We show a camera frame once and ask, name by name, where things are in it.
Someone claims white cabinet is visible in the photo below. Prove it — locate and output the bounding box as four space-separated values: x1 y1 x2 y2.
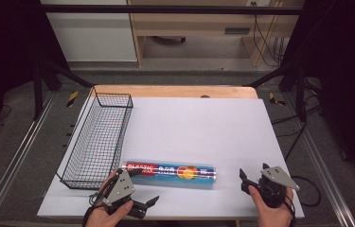
40 0 138 63

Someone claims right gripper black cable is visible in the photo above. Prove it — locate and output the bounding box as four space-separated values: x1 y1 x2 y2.
282 188 297 227

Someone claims black wire basket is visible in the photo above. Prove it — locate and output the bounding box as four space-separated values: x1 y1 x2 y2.
56 86 134 190

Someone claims white table mat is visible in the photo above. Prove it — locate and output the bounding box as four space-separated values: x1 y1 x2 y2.
36 96 306 220

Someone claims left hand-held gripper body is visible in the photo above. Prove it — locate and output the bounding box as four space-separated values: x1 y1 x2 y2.
101 168 148 219

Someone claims wooden table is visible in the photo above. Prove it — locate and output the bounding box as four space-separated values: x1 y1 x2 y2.
89 83 259 100

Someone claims thin black floor cable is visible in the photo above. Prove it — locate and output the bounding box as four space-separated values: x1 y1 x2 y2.
0 103 13 123

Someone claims aluminium floor rail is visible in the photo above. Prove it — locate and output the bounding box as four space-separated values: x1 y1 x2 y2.
282 92 355 227
0 90 57 227

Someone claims person's left hand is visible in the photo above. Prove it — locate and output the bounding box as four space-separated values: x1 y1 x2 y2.
84 200 134 227

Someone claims person's right hand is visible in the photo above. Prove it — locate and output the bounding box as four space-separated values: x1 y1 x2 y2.
247 184 294 227

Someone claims black horizontal frame bar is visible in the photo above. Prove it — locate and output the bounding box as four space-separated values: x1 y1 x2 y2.
38 4 304 15

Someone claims long black floor cable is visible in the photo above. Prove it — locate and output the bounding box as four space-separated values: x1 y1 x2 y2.
271 103 323 163

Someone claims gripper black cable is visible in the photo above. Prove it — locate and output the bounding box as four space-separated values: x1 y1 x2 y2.
282 188 297 227
81 171 123 227

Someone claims light wooden desk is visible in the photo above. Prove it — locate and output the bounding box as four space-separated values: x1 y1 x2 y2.
127 0 306 68

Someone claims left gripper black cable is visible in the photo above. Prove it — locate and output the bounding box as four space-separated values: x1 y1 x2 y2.
81 171 123 227

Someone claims black looped floor cable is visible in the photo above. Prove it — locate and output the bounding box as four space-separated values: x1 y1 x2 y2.
290 174 322 208

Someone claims black hanging cable bundle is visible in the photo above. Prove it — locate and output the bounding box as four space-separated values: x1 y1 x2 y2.
252 1 286 68

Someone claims black metal stand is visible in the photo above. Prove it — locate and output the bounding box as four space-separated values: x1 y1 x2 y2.
246 61 310 123
32 59 97 121

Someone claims blue plastic wrap box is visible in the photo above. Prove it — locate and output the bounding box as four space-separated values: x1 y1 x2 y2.
120 161 218 190

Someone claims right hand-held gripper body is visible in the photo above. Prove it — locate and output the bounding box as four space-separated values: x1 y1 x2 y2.
250 166 302 209

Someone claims yellow black tape marker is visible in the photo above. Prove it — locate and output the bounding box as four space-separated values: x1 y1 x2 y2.
65 90 80 108
268 92 287 107

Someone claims dark curtain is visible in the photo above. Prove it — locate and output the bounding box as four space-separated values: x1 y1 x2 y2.
0 0 69 151
281 0 355 190

